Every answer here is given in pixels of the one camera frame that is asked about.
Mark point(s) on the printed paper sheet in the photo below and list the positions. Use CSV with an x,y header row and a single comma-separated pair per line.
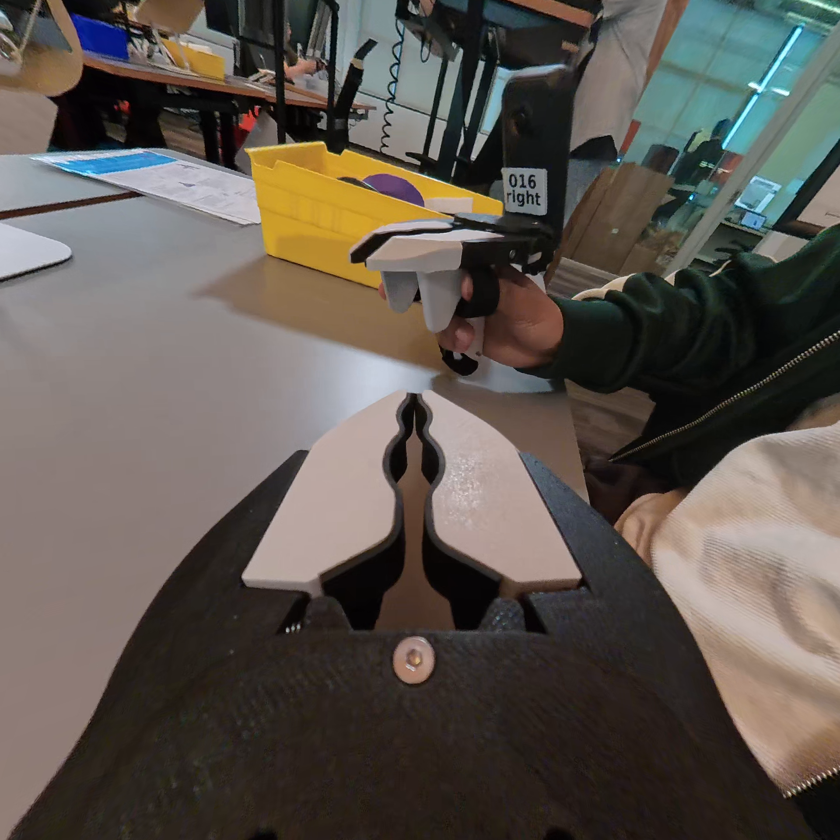
x,y
164,180

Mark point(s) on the brown cardboard boxes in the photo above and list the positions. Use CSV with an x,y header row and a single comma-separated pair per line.
x,y
617,216

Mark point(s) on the person's green zip jacket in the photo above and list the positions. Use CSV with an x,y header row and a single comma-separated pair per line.
x,y
754,420

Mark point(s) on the wooden-top work desk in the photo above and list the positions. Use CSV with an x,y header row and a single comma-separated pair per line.
x,y
197,82

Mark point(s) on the black standing desk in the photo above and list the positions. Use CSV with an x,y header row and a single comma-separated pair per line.
x,y
472,39

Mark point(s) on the yellow plastic bin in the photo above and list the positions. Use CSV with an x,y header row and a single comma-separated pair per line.
x,y
308,216
197,60

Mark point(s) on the grey desk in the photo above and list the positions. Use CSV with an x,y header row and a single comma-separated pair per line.
x,y
164,394

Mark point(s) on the blue plastic bin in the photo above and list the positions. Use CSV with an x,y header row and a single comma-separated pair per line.
x,y
98,36

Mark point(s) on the white segmented block strip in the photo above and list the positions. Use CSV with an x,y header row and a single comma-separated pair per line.
x,y
449,205

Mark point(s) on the black item in bin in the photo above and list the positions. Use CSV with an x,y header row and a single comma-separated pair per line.
x,y
353,181

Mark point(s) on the person's right forearm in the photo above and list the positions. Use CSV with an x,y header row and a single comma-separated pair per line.
x,y
656,328

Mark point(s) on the person's white knit sweater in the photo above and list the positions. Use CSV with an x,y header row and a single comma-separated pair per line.
x,y
754,590

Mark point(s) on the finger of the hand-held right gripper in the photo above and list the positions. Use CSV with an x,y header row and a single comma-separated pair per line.
x,y
426,253
400,289

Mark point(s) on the purple disc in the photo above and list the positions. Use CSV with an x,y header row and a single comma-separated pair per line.
x,y
394,189

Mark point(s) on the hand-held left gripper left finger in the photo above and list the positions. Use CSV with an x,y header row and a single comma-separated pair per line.
x,y
328,512

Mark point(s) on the person's right hand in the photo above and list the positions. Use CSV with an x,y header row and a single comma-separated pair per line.
x,y
525,321

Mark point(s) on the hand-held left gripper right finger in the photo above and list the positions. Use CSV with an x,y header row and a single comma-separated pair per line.
x,y
492,512

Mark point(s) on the white metal stand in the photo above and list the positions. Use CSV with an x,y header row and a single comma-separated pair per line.
x,y
26,253

